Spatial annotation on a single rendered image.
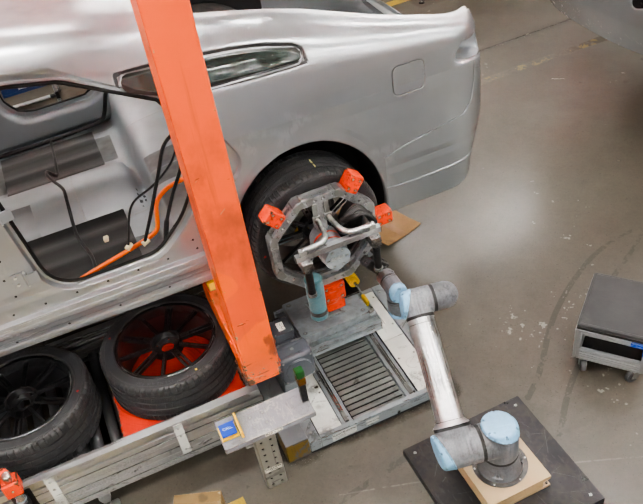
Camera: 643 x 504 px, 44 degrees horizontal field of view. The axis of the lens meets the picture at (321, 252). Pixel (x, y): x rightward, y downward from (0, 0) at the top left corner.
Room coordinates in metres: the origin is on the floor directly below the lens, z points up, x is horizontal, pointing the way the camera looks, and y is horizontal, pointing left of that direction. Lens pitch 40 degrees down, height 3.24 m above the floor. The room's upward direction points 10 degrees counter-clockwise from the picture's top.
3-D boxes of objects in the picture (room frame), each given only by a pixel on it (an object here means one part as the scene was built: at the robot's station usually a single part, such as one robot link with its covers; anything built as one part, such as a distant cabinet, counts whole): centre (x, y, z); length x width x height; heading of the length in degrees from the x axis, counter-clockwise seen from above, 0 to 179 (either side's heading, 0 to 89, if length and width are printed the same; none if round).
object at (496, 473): (1.85, -0.58, 0.42); 0.19 x 0.19 x 0.10
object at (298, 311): (3.07, 0.03, 0.32); 0.40 x 0.30 x 0.28; 107
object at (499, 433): (1.85, -0.57, 0.55); 0.17 x 0.15 x 0.18; 96
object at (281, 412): (2.22, 0.37, 0.44); 0.43 x 0.17 x 0.03; 107
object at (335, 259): (2.84, -0.04, 0.85); 0.21 x 0.14 x 0.14; 17
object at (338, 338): (3.07, 0.03, 0.13); 0.50 x 0.36 x 0.10; 107
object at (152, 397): (2.77, 0.83, 0.39); 0.66 x 0.66 x 0.24
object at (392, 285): (2.72, -0.32, 0.62); 0.12 x 0.09 x 0.10; 17
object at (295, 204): (2.91, -0.02, 0.85); 0.54 x 0.07 x 0.54; 107
